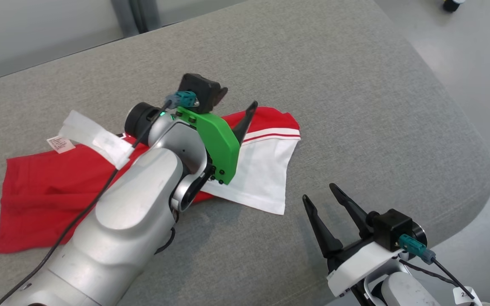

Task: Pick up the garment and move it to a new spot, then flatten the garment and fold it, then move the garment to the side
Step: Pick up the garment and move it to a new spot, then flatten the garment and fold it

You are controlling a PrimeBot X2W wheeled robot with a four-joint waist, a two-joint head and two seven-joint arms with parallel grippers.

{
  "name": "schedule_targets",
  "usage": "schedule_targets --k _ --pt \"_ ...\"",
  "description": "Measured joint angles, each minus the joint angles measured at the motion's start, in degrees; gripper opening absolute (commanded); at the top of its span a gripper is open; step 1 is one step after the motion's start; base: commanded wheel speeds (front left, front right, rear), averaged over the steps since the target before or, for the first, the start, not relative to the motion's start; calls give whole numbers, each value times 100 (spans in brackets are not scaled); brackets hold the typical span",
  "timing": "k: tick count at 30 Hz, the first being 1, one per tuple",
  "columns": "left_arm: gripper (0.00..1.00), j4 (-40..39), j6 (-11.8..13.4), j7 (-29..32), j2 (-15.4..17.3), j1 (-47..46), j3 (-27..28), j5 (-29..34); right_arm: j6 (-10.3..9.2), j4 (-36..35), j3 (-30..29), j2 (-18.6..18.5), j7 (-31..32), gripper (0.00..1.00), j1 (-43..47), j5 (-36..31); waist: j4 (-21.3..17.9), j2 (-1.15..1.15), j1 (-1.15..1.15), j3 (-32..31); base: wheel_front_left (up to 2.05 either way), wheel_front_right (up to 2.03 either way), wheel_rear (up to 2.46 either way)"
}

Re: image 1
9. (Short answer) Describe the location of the grey partition post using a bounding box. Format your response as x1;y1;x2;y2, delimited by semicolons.
111;0;162;38

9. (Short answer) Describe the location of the white cable label tag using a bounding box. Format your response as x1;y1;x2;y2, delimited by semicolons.
453;287;483;306

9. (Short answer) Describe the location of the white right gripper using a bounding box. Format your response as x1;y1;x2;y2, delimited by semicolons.
302;184;403;297

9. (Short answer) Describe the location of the white tape flag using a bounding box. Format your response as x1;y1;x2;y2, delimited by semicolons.
59;110;134;170

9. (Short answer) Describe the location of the right camera cable teal connector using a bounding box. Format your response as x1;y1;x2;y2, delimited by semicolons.
398;234;477;300

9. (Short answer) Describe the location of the red white Bulls jersey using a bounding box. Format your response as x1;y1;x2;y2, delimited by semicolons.
0;106;302;255

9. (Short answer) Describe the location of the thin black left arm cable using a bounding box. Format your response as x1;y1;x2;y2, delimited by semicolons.
155;227;177;255

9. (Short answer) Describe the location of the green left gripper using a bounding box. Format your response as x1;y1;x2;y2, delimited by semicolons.
176;101;258;186

